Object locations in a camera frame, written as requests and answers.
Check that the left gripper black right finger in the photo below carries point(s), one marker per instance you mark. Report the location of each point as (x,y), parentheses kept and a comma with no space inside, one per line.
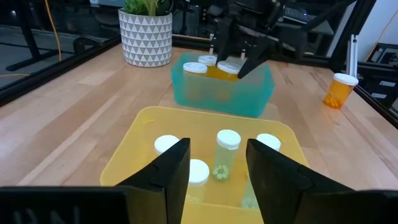
(280,186)

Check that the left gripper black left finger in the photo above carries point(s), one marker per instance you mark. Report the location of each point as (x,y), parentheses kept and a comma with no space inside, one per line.
(161,193)

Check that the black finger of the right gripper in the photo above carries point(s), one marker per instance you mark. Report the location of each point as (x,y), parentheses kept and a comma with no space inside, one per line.
(258,56)
(224,37)

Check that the orange pill bottle white cap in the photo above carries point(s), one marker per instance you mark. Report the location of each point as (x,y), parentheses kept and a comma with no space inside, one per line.
(206,59)
(228,67)
(337,93)
(195,67)

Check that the green translucent pill bottle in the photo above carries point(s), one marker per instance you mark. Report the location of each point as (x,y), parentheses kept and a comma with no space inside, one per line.
(200,171)
(270,141)

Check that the pink translucent pill bottle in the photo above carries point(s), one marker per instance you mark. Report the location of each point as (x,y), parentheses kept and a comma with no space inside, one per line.
(164,143)

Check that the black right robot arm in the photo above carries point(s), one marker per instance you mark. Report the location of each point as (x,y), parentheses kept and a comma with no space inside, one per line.
(311,28)

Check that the teal plastic bin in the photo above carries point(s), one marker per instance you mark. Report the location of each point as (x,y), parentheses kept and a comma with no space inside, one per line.
(217,96)

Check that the yellow plastic bin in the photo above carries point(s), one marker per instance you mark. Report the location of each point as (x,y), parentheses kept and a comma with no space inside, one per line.
(192,124)

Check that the potted plant triangle-pattern pot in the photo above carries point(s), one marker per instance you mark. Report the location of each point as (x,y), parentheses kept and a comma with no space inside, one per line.
(146,40)

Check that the white upright rods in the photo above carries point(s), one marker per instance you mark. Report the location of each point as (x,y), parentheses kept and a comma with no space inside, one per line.
(353,56)

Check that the black equipment case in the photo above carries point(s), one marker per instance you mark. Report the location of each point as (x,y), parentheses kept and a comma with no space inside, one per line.
(382,90)

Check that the black desk leg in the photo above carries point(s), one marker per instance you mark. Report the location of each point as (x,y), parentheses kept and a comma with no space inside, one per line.
(30,31)

